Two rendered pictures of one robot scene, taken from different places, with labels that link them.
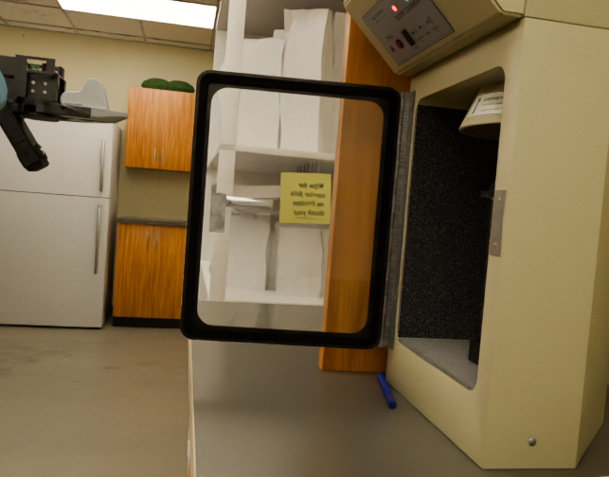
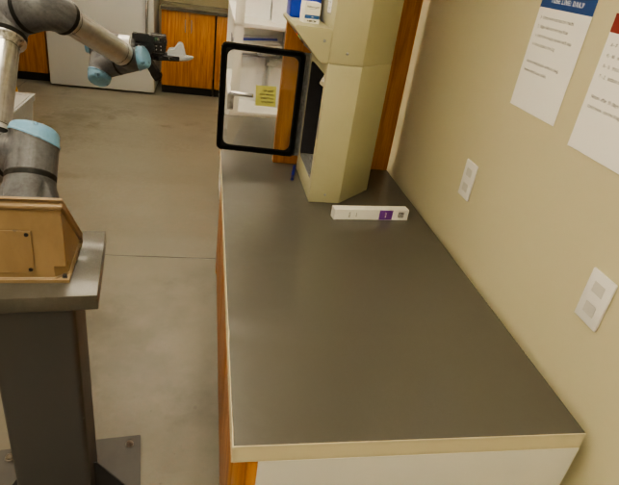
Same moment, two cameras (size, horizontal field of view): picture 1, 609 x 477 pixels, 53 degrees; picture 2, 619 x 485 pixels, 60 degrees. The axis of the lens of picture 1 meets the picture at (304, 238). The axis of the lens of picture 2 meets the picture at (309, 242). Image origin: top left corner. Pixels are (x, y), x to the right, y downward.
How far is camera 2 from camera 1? 1.20 m
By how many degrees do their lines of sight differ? 25
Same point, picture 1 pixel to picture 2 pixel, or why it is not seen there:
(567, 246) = (339, 137)
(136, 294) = (178, 68)
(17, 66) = (150, 40)
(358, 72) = (291, 38)
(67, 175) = not seen: outside the picture
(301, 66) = not seen: outside the picture
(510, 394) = (318, 180)
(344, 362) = (281, 159)
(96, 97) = (180, 51)
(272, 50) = not seen: outside the picture
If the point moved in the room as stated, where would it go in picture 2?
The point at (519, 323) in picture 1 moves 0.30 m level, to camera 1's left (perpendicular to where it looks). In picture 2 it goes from (322, 160) to (234, 147)
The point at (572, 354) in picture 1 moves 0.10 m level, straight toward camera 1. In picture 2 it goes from (339, 169) to (327, 177)
